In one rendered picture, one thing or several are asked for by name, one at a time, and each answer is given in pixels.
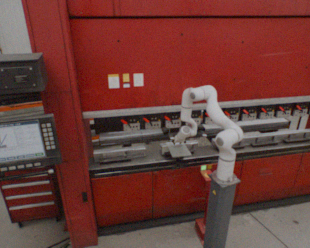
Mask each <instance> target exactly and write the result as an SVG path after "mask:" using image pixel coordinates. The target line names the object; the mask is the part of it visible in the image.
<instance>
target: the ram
mask: <svg viewBox="0 0 310 248"><path fill-rule="evenodd" d="M70 27H71V35H72V42H73V49H74V56H75V64H76V71H77V78H78V86H79V93H80V100H81V107H82V112H93V111H107V110H121V109H134V108H148V107H162V106H175V105H182V97H183V92H184V91H185V90H186V89H188V88H198V87H202V86H207V85H210V86H212V87H214V88H215V90H216V92H217V102H230V101H243V100H257V99H270V98H284V97H298V96H310V18H217V19H70ZM134 73H143V80H144V86H138V87H134V80H133V74H134ZM113 74H118V75H119V88H109V79H108V75H113ZM123 74H129V82H124V80H123ZM125 83H129V87H124V84H125ZM305 101H310V99H297V100H284V101H271V102H258V103H244V104H231V105H219V107H220V108H228V107H241V106H254V105H267V104H280V103H292V102H305ZM178 111H181V108H179V109H166V110H152V111H139V112H126V113H113V114H100V115H86V116H83V119H88V118H101V117H113V116H126V115H139V114H152V113H165V112H178Z"/></svg>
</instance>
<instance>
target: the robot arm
mask: <svg viewBox="0 0 310 248"><path fill-rule="evenodd" d="M204 99H205V100H206V101H207V107H206V111H207V113H208V115H209V117H210V118H211V119H212V121H213V122H214V123H215V124H217V125H218V126H220V127H222V128H223V129H224V131H222V132H220V133H219V134H218V135H217V136H216V139H215V143H216V145H217V147H218V148H219V158H218V166H217V170H216V171H214V172H213V173H212V178H213V180H214V181H215V182H217V183H219V184H221V185H226V186H228V185H232V184H235V182H236V181H237V177H236V175H235V174H234V173H233V170H234V164H235V158H236V152H235V150H234V149H233V148H231V147H232V145H234V144H236V143H238V142H240V141H241V140H242V138H243V131H242V130H241V128H240V127H239V126H238V125H236V124H235V123H234V122H233V121H231V120H230V119H229V118H227V117H226V116H225V115H224V113H223V112H222V110H221V108H220V107H219V105H218V103H217V92H216V90H215V88H214V87H212V86H210V85H207V86H202V87H198V88H188V89H186V90H185V91H184V92H183V97H182V107H181V120H182V121H183V122H187V123H190V124H191V128H189V127H188V126H183V127H182V128H181V130H180V131H179V133H178V135H176V136H175V137H174V139H173V140H172V141H171V142H173V144H174V145H175V143H180V144H181V143H182V142H184V141H185V140H186V138H187V137H193V136H195V135H196V133H197V124H196V122H195V121H194V120H193V119H192V118H191V111H192V103H193V101H200V100H204Z"/></svg>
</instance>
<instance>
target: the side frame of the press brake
mask: <svg viewBox="0 0 310 248"><path fill-rule="evenodd" d="M21 3H22V7H23V12H24V17H25V21H26V26H27V31H28V36H29V40H30V45H31V51H32V53H43V56H44V61H45V67H46V72H47V77H48V83H47V85H46V88H45V90H44V91H42V92H40V94H41V99H42V104H43V109H44V113H45V114H54V119H55V124H56V129H57V134H58V140H59V145H60V150H61V155H62V164H56V165H55V166H56V171H57V176H58V180H59V185H60V190H61V194H62V201H63V205H64V210H65V215H66V220H67V225H68V230H69V234H70V239H71V244H72V248H85V247H91V246H97V245H98V227H97V222H96V217H95V211H94V204H93V194H92V187H91V180H90V174H89V162H90V158H91V157H94V156H93V141H92V133H91V128H90V118H88V119H83V114H82V107H81V100H80V93H79V86H78V78H77V71H76V64H75V56H74V49H73V42H72V35H71V27H70V19H71V18H70V16H69V14H68V8H67V0H21Z"/></svg>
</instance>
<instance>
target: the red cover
mask: <svg viewBox="0 0 310 248"><path fill-rule="evenodd" d="M67 8H68V14H69V16H310V0H67Z"/></svg>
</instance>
